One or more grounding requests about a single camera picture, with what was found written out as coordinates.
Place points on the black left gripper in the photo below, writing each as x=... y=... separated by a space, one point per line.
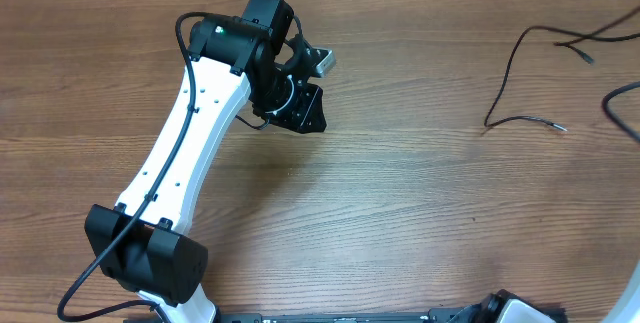
x=304 y=120

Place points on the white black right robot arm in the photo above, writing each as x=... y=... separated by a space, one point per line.
x=627 y=308

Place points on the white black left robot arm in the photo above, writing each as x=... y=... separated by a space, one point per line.
x=258 y=59

